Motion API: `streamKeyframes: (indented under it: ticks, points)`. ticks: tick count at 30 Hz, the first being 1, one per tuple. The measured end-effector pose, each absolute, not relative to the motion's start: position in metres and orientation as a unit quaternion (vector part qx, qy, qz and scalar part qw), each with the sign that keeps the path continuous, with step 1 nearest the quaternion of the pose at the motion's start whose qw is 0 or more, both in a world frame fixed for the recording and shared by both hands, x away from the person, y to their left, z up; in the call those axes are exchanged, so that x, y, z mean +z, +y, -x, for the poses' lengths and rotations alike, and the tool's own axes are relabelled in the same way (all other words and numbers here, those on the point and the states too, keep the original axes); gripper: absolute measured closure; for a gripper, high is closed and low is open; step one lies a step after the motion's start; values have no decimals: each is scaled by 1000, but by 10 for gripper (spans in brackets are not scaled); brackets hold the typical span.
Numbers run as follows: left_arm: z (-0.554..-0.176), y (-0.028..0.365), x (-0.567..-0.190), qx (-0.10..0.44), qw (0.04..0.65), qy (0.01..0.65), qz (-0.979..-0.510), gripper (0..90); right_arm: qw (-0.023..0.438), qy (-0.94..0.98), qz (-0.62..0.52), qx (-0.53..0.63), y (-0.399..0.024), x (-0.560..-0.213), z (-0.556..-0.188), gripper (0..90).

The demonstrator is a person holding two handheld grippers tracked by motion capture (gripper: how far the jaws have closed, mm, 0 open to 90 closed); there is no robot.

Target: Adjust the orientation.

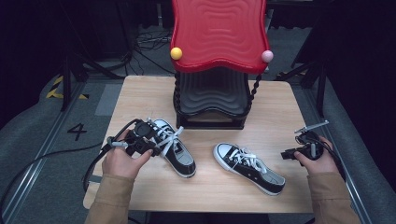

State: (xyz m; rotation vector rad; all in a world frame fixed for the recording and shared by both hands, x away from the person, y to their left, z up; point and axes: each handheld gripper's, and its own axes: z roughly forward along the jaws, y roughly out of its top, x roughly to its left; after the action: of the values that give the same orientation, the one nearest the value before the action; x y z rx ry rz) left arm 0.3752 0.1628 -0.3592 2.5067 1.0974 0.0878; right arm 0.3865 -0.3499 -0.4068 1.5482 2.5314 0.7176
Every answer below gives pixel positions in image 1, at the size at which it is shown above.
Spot yellow ball knob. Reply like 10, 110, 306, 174
169, 47, 184, 62

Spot person's right hand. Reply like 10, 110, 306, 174
293, 135, 341, 175

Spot black tripod stand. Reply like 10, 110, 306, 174
275, 59, 329, 119
59, 50, 126, 113

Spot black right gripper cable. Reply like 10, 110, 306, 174
306, 133, 347, 182

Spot red and black shoe rack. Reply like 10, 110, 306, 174
169, 0, 276, 131

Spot yellow black hazard tape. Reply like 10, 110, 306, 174
45, 76, 91, 101

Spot metal floor rail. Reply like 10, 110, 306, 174
302, 86, 374, 224
0, 81, 88, 224

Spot pink ball knob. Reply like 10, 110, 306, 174
261, 49, 275, 64

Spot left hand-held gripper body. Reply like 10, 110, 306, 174
124, 119, 159, 157

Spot grey cable plug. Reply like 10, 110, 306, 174
107, 136, 129, 149

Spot black floor cables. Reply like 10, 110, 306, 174
123, 25, 176, 77

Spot person's left hand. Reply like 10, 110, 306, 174
101, 128, 154, 180

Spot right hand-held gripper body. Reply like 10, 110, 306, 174
293, 119, 331, 161

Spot black white canvas sneaker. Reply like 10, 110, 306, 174
212, 142, 287, 197
148, 118, 197, 179

